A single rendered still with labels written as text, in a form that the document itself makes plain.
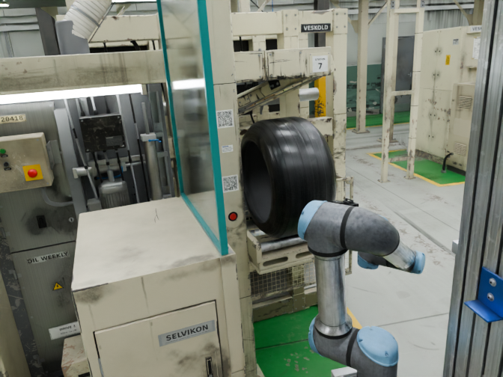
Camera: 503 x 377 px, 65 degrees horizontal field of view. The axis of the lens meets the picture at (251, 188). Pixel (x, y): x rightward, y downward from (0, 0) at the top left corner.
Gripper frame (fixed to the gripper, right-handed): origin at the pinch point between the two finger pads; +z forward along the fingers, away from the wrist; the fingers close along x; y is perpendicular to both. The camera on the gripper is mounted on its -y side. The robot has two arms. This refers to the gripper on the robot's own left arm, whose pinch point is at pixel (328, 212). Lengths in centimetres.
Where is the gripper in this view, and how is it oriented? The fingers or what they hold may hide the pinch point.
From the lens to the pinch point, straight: 170.2
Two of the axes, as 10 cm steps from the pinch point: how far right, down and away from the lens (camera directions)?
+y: -1.1, -9.7, -2.0
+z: -3.4, -1.5, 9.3
